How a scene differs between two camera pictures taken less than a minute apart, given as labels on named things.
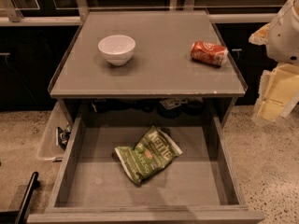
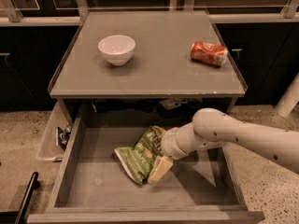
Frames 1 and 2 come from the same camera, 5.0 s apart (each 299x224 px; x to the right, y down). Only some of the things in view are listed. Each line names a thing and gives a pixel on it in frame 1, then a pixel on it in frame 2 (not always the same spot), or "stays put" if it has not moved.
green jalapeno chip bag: x=149 y=155 stays put
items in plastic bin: x=63 y=135 stays put
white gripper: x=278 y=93 to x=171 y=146
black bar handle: x=34 y=184 stays put
